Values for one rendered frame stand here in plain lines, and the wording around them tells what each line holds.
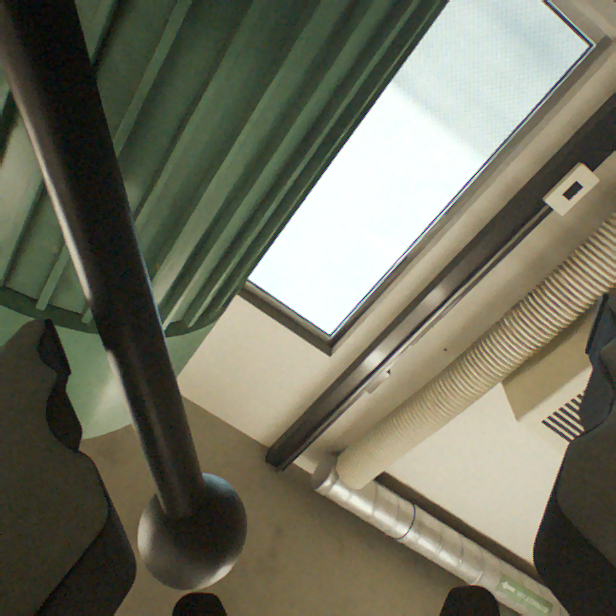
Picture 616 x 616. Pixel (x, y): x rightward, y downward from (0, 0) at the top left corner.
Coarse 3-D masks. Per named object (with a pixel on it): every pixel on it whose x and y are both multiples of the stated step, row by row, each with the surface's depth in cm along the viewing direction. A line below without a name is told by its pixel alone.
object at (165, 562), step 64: (0, 0) 7; (64, 0) 7; (64, 64) 8; (64, 128) 8; (64, 192) 9; (128, 256) 10; (128, 320) 10; (128, 384) 11; (192, 448) 13; (192, 512) 14; (192, 576) 14
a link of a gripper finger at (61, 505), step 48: (48, 336) 11; (0, 384) 9; (48, 384) 9; (0, 432) 8; (48, 432) 8; (0, 480) 7; (48, 480) 7; (96, 480) 7; (0, 528) 6; (48, 528) 6; (96, 528) 6; (0, 576) 6; (48, 576) 6; (96, 576) 6
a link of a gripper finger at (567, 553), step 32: (608, 320) 10; (608, 352) 9; (608, 384) 8; (608, 416) 7; (576, 448) 7; (608, 448) 7; (576, 480) 6; (608, 480) 6; (544, 512) 7; (576, 512) 6; (608, 512) 6; (544, 544) 7; (576, 544) 6; (608, 544) 6; (544, 576) 7; (576, 576) 6; (608, 576) 6; (576, 608) 6; (608, 608) 6
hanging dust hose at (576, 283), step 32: (608, 224) 132; (576, 256) 137; (608, 256) 131; (544, 288) 142; (576, 288) 137; (608, 288) 138; (512, 320) 147; (544, 320) 141; (480, 352) 154; (512, 352) 148; (448, 384) 160; (480, 384) 155; (416, 416) 167; (448, 416) 163; (352, 448) 186; (384, 448) 175; (352, 480) 185
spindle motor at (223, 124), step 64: (128, 0) 12; (192, 0) 12; (256, 0) 12; (320, 0) 13; (384, 0) 15; (448, 0) 17; (0, 64) 13; (128, 64) 13; (192, 64) 14; (256, 64) 14; (320, 64) 15; (384, 64) 17; (0, 128) 14; (128, 128) 14; (192, 128) 14; (256, 128) 16; (320, 128) 17; (0, 192) 15; (128, 192) 16; (192, 192) 16; (256, 192) 18; (0, 256) 16; (64, 256) 16; (192, 256) 19; (256, 256) 21; (0, 320) 17; (64, 320) 18; (192, 320) 21
